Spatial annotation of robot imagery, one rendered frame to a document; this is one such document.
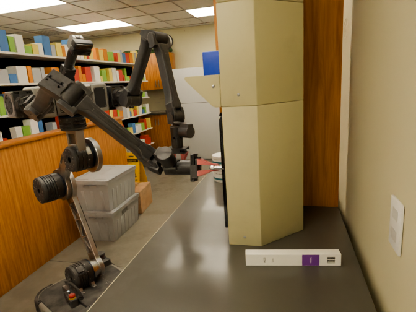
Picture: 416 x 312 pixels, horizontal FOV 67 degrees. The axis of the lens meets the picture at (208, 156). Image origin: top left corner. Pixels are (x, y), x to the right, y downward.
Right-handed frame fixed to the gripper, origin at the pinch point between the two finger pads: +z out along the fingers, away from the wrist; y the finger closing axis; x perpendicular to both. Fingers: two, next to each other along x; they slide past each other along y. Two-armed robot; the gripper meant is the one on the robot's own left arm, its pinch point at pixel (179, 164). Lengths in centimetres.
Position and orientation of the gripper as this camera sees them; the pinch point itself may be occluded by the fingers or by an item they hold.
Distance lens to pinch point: 157.3
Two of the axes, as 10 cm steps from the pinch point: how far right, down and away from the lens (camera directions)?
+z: 0.6, 9.7, 2.3
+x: 2.5, -2.4, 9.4
